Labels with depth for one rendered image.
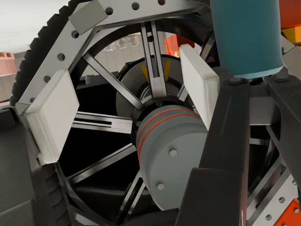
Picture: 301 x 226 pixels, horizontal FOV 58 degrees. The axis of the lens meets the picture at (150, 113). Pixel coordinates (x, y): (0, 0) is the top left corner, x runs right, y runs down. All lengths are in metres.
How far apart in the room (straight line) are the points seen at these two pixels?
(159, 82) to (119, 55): 5.95
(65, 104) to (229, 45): 0.27
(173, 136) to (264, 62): 0.15
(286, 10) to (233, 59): 0.63
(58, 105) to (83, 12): 0.33
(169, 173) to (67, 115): 0.21
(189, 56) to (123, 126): 0.44
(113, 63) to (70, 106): 6.37
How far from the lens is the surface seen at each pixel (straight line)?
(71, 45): 0.48
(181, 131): 0.36
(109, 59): 6.56
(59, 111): 0.16
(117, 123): 0.59
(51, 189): 0.29
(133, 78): 0.93
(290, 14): 0.99
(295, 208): 0.65
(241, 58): 0.39
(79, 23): 0.48
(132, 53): 6.50
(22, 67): 0.59
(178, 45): 2.59
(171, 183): 0.37
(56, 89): 0.17
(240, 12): 0.39
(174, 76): 0.95
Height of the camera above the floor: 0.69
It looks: 11 degrees up
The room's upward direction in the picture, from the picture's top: 169 degrees clockwise
